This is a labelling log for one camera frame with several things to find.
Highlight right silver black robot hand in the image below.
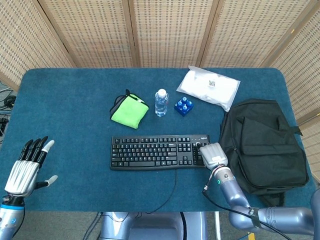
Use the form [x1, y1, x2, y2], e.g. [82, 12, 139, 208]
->
[194, 141, 229, 171]

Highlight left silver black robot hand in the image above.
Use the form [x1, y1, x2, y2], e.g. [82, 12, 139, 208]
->
[4, 135, 59, 198]

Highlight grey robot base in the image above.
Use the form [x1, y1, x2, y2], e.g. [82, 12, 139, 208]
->
[97, 211, 209, 240]

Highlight black computer keyboard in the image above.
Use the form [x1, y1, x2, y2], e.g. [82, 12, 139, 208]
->
[109, 135, 211, 172]

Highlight black backpack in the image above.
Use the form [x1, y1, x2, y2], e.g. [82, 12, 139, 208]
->
[218, 98, 310, 207]

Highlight blue toy building block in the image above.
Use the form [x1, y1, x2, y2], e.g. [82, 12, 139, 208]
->
[173, 96, 195, 118]

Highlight white plastic package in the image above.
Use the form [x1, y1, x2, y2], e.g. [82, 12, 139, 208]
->
[175, 65, 241, 113]

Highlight clear plastic water bottle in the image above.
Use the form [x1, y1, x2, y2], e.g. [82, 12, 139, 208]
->
[154, 88, 169, 118]

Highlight green microfiber cloth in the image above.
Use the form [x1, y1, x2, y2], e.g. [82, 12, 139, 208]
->
[110, 89, 150, 130]

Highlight woven rattan folding screen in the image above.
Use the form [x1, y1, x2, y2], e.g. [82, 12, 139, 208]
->
[0, 0, 320, 173]

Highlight thin black cable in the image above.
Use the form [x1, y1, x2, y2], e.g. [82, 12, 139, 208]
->
[145, 168, 179, 215]

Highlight black floor cables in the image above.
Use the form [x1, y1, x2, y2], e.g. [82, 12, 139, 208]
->
[0, 84, 18, 137]

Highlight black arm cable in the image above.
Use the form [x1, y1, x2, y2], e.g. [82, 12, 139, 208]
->
[201, 184, 294, 240]

